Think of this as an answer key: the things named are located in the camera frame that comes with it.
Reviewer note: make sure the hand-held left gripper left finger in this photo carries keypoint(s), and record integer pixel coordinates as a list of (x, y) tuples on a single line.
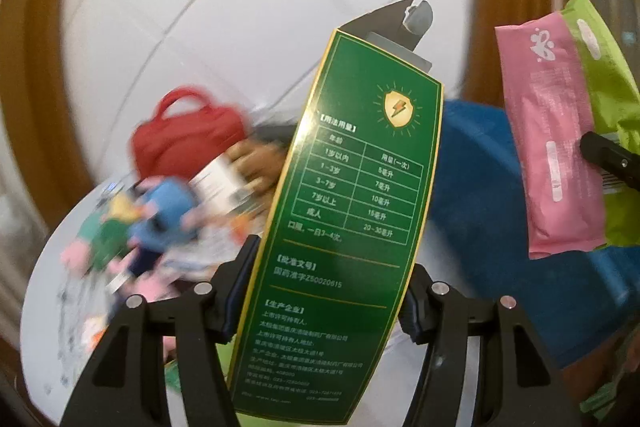
[(235, 297)]

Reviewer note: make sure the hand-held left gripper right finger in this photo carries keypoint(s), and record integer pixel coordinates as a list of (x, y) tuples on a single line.
[(412, 307)]

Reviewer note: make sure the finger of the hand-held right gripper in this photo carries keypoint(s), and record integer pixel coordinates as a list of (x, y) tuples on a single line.
[(607, 157)]

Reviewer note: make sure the pink wipes packet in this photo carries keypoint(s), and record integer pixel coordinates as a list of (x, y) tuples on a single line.
[(547, 132)]

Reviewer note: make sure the light green wipes packet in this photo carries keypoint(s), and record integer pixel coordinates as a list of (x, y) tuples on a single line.
[(607, 77)]

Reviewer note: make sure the blue plastic storage bin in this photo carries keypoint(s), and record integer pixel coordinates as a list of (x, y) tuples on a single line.
[(480, 217)]

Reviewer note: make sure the dark green medicine box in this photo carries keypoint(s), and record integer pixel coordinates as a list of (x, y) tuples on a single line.
[(345, 217)]

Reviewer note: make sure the blue plush toy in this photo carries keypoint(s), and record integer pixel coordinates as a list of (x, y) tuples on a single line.
[(160, 222)]

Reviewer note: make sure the white carton box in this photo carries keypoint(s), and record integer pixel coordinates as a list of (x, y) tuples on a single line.
[(217, 184)]

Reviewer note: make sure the brown teddy bear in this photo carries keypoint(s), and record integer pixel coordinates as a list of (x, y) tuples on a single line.
[(260, 164)]

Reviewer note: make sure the green and pink plush toy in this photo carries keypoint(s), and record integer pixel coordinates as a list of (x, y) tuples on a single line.
[(97, 237)]

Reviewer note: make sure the red handbag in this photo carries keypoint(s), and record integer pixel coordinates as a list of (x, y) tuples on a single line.
[(185, 137)]

